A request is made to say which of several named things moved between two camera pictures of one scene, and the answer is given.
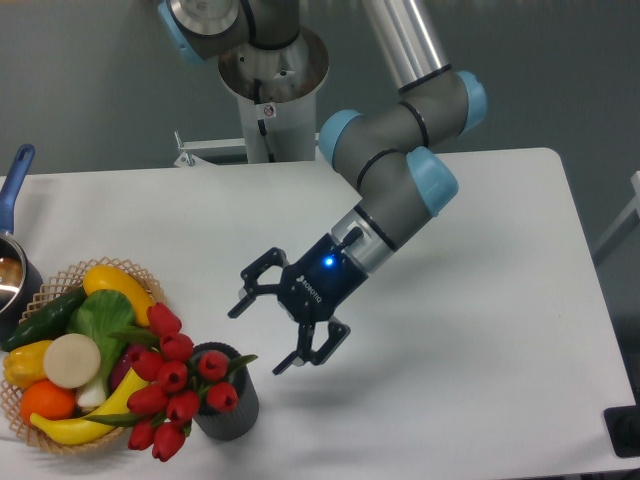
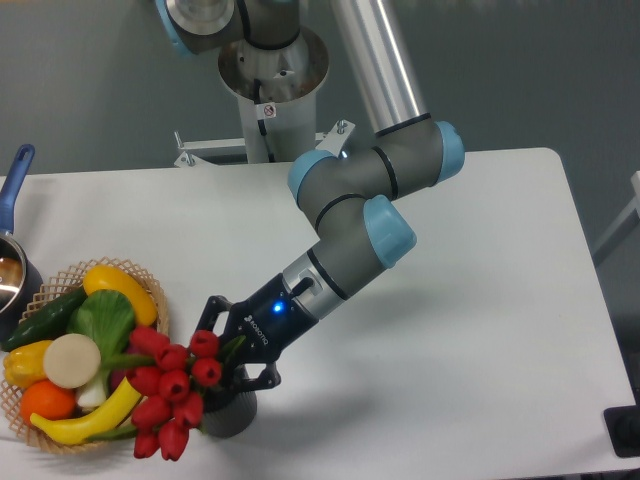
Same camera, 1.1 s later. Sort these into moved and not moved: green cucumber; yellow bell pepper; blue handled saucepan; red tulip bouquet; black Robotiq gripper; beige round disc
Moved: black Robotiq gripper; red tulip bouquet
Not moved: blue handled saucepan; yellow bell pepper; beige round disc; green cucumber
